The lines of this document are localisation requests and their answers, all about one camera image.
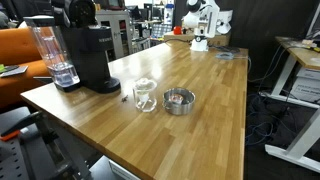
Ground clear water tank black lid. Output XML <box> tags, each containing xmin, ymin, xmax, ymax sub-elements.
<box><xmin>23</xmin><ymin>15</ymin><xmax>82</xmax><ymax>93</ymax></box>

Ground colourful coffee pod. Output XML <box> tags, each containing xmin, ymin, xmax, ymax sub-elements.
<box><xmin>168</xmin><ymin>93</ymin><xmax>185</xmax><ymax>105</ymax></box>

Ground small steel pot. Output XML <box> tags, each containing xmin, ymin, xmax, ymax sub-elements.
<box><xmin>162</xmin><ymin>87</ymin><xmax>197</xmax><ymax>116</ymax></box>

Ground grey metal cabinet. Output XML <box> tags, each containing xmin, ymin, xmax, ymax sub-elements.
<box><xmin>95</xmin><ymin>9</ymin><xmax>134</xmax><ymax>60</ymax></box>

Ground water bottle blue cap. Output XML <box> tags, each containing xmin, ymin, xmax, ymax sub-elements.
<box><xmin>164</xmin><ymin>3</ymin><xmax>175</xmax><ymax>26</ymax></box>

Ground black coffee machine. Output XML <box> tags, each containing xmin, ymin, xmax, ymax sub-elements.
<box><xmin>51</xmin><ymin>0</ymin><xmax>122</xmax><ymax>94</ymax></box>

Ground white printed box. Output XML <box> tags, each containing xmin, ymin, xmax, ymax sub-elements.
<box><xmin>289</xmin><ymin>67</ymin><xmax>320</xmax><ymax>104</ymax></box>

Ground grey tablet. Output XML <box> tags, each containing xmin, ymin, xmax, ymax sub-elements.
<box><xmin>0</xmin><ymin>65</ymin><xmax>30</xmax><ymax>79</ymax></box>

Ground orange sofa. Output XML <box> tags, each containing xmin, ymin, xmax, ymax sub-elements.
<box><xmin>0</xmin><ymin>26</ymin><xmax>54</xmax><ymax>109</ymax></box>

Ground wooden desk white legs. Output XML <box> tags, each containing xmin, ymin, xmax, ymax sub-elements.
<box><xmin>259</xmin><ymin>35</ymin><xmax>320</xmax><ymax>174</ymax></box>

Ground black perforated metal cart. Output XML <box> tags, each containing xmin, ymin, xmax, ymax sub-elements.
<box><xmin>0</xmin><ymin>106</ymin><xmax>104</xmax><ymax>180</ymax></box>

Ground black power cable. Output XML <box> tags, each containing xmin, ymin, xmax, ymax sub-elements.
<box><xmin>163</xmin><ymin>38</ymin><xmax>196</xmax><ymax>45</ymax></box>

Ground blue-grey coiled cable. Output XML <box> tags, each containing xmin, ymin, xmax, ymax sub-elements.
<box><xmin>214</xmin><ymin>51</ymin><xmax>235</xmax><ymax>61</ymax></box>

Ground blue floor cables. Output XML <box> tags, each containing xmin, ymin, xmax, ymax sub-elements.
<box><xmin>245</xmin><ymin>93</ymin><xmax>279</xmax><ymax>148</ymax></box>

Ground black clamp orange handle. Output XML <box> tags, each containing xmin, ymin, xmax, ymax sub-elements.
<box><xmin>0</xmin><ymin>111</ymin><xmax>44</xmax><ymax>143</ymax></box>

